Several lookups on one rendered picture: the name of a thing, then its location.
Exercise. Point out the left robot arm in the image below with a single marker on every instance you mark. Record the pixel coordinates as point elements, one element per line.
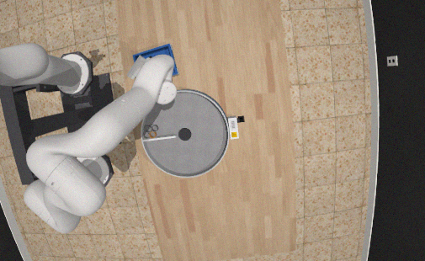
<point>29,62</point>

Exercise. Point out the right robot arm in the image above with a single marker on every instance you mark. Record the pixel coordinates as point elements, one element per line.
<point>79,189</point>

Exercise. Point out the blue open-top crate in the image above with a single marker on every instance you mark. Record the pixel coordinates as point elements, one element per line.
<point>158,51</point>

